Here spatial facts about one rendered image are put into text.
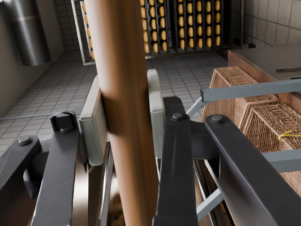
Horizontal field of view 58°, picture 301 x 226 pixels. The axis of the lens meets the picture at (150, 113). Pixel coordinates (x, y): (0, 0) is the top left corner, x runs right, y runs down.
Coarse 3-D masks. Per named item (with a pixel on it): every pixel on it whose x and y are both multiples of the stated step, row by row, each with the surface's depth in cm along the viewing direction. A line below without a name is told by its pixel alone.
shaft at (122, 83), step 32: (96, 0) 14; (128, 0) 14; (96, 32) 14; (128, 32) 14; (96, 64) 16; (128, 64) 15; (128, 96) 16; (128, 128) 17; (128, 160) 18; (128, 192) 19; (128, 224) 21
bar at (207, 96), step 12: (252, 84) 113; (264, 84) 112; (276, 84) 110; (288, 84) 110; (300, 84) 111; (204, 96) 111; (216, 96) 111; (228, 96) 111; (240, 96) 112; (192, 108) 114; (264, 156) 69; (276, 156) 68; (288, 156) 68; (300, 156) 67; (276, 168) 68; (288, 168) 68; (300, 168) 68; (216, 192) 73; (204, 204) 74; (216, 204) 73; (204, 216) 75
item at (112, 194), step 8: (112, 160) 152; (112, 168) 145; (112, 176) 141; (112, 184) 136; (112, 192) 132; (104, 200) 125; (112, 200) 129; (120, 200) 142; (104, 208) 120; (112, 208) 125; (120, 208) 138; (104, 216) 116; (112, 216) 122; (120, 216) 133; (104, 224) 112; (112, 224) 119; (120, 224) 130
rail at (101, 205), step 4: (108, 148) 165; (108, 152) 161; (108, 156) 157; (108, 160) 153; (108, 164) 150; (108, 168) 147; (104, 176) 141; (104, 180) 138; (104, 184) 135; (104, 188) 132; (104, 192) 130; (104, 196) 127; (100, 204) 123; (100, 208) 121; (100, 212) 119; (100, 216) 117; (100, 220) 115; (100, 224) 113
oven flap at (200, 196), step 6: (198, 174) 149; (198, 180) 146; (198, 186) 145; (198, 192) 141; (204, 192) 137; (198, 198) 138; (204, 198) 134; (198, 204) 134; (210, 216) 123; (198, 222) 126; (204, 222) 124; (210, 222) 123; (216, 222) 122
